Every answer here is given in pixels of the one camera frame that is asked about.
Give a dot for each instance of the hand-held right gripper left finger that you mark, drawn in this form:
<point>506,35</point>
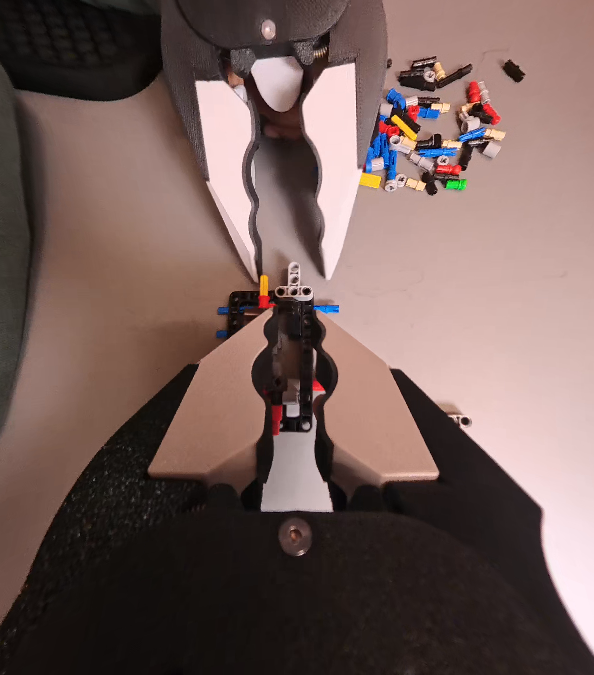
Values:
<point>207,422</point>

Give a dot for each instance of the single black lego connector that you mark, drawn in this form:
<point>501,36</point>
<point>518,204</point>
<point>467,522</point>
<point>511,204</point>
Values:
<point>514,70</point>

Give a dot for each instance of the black frame lego assembly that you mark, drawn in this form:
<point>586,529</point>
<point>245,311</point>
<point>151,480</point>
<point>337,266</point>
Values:
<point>294,292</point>

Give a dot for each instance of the dark angled lego beam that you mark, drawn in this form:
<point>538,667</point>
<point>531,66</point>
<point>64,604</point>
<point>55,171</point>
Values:
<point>463,421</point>

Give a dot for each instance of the pile of small lego pieces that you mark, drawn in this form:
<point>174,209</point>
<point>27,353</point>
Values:
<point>371,181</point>

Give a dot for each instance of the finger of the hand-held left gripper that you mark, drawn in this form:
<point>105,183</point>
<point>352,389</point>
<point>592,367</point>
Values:
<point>336,147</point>
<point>223,147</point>

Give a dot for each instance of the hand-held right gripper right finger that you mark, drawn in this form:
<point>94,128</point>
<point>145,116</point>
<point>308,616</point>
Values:
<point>381,422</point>

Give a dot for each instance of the person's left hand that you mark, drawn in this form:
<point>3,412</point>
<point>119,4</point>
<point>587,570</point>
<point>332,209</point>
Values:
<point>281,126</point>

